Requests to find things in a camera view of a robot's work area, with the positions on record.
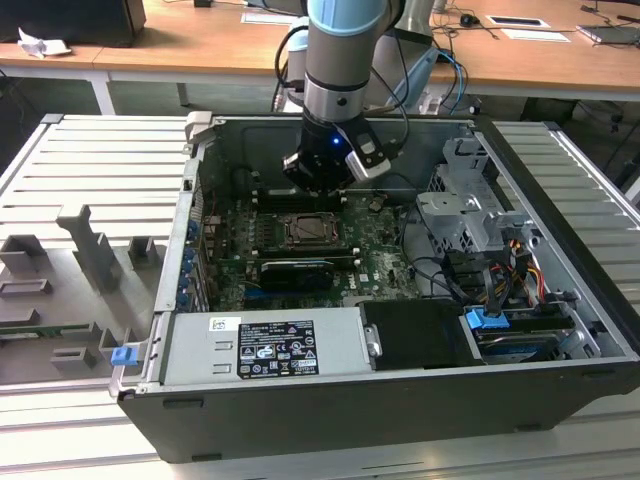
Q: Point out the crumpled white paper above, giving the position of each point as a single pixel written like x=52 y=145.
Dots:
x=40 y=47

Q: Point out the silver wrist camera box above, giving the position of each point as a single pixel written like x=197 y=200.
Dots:
x=370 y=170

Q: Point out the black CPU socket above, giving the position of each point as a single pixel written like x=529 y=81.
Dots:
x=287 y=230

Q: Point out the grey laptop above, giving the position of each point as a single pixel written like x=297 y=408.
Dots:
x=610 y=34

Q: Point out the green motherboard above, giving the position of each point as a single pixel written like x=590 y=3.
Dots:
x=385 y=265

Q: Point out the light grey case latch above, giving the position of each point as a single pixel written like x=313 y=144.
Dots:
x=199 y=125

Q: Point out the black open PC case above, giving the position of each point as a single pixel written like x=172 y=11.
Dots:
x=350 y=415

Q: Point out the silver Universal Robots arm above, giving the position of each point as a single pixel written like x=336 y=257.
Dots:
x=340 y=50

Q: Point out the black computer mouse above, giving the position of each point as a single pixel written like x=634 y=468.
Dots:
x=469 y=20

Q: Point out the grey power supply unit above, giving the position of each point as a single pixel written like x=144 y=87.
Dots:
x=200 y=355

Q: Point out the green RAM stick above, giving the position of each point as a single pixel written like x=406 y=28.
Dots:
x=30 y=330

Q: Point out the black RAM slot bank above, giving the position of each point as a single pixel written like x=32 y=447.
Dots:
x=300 y=251
x=280 y=200

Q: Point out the blue disk carrier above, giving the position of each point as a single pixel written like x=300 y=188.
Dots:
x=485 y=320

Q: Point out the black box on desk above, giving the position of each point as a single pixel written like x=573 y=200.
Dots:
x=75 y=20

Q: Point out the white desk grommet plate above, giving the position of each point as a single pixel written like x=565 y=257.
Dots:
x=267 y=18
x=517 y=21

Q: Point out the blue plastic case latch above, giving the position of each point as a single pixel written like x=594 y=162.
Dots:
x=124 y=356

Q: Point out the wooden desk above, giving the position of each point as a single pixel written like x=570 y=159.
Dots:
x=200 y=40
x=50 y=60

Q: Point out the grey parts rack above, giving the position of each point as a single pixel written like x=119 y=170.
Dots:
x=75 y=300

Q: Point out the silver metal disk bay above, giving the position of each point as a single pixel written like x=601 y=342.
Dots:
x=450 y=210

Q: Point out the black graphics card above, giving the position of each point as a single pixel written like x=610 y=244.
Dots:
x=295 y=277

